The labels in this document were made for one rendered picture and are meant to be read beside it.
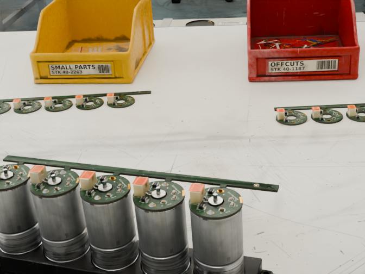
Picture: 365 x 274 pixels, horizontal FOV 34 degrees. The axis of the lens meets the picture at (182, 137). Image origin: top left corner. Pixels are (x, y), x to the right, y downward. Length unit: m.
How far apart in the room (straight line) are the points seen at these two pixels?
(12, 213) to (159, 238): 0.08
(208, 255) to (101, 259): 0.06
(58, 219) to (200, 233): 0.07
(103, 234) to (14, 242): 0.06
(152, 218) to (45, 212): 0.06
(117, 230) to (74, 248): 0.03
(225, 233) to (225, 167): 0.15
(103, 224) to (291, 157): 0.18
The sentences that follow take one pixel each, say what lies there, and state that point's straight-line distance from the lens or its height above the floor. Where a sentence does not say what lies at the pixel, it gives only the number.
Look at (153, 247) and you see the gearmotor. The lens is 0.29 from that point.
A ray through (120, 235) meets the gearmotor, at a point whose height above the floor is 0.79.
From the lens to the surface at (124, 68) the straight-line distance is 0.57.
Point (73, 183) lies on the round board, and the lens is 0.31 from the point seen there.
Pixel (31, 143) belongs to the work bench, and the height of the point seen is 0.75.
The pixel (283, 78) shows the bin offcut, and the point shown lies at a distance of 0.56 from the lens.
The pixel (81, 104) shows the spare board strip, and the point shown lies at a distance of 0.54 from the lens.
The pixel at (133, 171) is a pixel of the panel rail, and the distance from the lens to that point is 0.31.
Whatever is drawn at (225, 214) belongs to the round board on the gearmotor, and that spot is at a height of 0.81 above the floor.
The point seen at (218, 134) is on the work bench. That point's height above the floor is 0.75.
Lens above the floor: 0.97
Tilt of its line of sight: 28 degrees down
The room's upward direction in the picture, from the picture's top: 4 degrees counter-clockwise
